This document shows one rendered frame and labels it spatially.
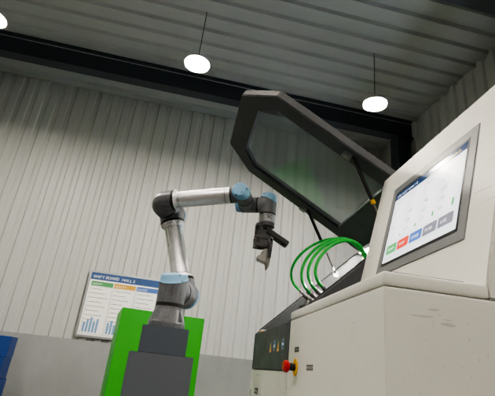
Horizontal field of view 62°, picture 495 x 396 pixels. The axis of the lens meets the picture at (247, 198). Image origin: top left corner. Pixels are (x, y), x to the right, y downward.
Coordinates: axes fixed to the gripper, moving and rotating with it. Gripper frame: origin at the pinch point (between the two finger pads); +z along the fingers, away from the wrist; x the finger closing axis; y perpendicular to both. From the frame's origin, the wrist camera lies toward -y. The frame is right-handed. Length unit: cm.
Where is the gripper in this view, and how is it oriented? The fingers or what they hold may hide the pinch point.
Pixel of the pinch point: (267, 267)
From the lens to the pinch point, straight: 188.1
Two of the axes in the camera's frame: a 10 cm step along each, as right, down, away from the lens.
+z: -1.0, 9.2, -3.9
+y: -9.8, -1.5, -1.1
